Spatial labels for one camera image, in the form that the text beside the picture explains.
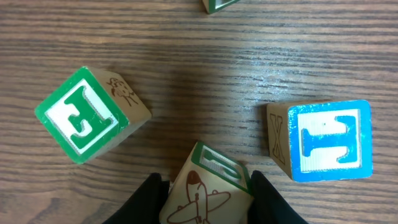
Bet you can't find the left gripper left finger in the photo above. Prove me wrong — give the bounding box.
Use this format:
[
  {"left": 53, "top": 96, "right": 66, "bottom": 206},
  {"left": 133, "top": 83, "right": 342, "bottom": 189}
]
[{"left": 103, "top": 172, "right": 170, "bottom": 224}]

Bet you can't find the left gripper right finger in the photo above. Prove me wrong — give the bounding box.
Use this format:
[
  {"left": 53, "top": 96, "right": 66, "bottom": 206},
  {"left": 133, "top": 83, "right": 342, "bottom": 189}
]
[{"left": 248, "top": 170, "right": 308, "bottom": 224}]

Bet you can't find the wooden block airplane drawing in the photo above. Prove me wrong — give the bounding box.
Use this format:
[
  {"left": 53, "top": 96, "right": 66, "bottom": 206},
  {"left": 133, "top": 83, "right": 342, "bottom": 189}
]
[{"left": 159, "top": 141, "right": 254, "bottom": 224}]

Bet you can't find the blue letter T block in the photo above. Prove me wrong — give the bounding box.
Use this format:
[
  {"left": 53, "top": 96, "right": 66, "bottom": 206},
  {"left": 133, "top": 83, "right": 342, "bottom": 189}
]
[{"left": 266, "top": 100, "right": 373, "bottom": 182}]

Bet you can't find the green letter block left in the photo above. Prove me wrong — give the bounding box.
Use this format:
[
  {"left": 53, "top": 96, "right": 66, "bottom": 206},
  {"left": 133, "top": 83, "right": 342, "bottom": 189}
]
[{"left": 35, "top": 67, "right": 152, "bottom": 164}]

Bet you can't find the white block green side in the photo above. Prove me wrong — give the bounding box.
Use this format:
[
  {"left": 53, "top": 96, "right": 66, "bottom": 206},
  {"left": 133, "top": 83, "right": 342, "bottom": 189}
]
[{"left": 202, "top": 0, "right": 239, "bottom": 14}]

